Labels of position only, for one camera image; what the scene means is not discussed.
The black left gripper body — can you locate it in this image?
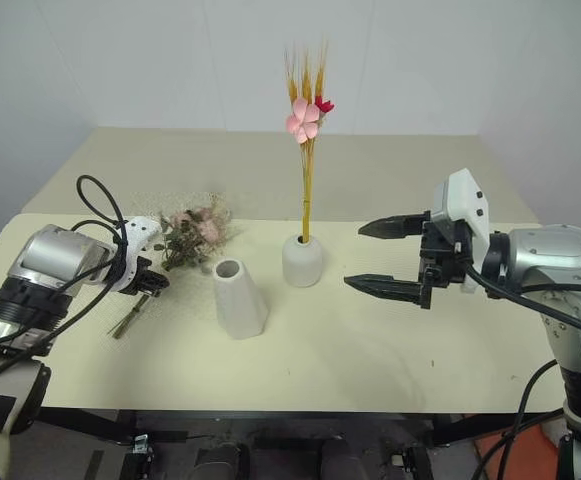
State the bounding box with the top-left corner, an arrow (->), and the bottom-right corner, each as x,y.
130,255 -> 167,299

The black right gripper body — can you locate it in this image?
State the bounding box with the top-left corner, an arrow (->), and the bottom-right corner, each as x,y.
417,210 -> 475,311

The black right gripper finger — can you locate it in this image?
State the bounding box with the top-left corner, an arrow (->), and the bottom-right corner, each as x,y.
358,211 -> 431,241
343,273 -> 424,306

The dried pink flower bouquet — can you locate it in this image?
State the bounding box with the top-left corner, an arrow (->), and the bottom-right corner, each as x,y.
107,192 -> 236,341

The wheat and pink flower bouquet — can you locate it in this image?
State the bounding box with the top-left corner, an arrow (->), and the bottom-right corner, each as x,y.
282,37 -> 336,246

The tall tapered white vase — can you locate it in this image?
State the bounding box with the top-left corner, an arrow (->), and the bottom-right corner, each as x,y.
212,258 -> 271,341

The short round white vase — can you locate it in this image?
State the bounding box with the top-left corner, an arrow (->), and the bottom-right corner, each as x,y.
281,232 -> 324,289

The dark rounded shape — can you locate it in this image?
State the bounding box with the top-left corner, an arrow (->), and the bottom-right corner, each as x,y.
194,442 -> 251,480

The orange object under table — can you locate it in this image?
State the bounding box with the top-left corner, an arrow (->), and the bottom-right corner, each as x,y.
474,424 -> 546,480

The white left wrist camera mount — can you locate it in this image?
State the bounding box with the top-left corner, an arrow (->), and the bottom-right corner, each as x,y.
112,215 -> 163,294

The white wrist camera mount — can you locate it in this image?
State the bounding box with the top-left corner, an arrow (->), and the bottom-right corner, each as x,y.
430,168 -> 491,294
112,215 -> 163,294

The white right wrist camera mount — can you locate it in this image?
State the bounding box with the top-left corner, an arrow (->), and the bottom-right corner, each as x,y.
430,168 -> 491,294

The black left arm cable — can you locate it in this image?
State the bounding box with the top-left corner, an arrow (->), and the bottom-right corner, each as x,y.
0,174 -> 132,391

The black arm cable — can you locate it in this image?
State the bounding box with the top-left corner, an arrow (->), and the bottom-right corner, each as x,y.
0,174 -> 132,391
462,263 -> 581,351

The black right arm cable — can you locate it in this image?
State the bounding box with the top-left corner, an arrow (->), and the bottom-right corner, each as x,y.
462,263 -> 581,351

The black metal table frame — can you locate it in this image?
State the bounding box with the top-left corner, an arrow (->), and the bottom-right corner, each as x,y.
39,405 -> 569,451

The black cable under table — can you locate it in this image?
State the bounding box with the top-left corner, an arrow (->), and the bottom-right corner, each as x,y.
469,359 -> 569,480

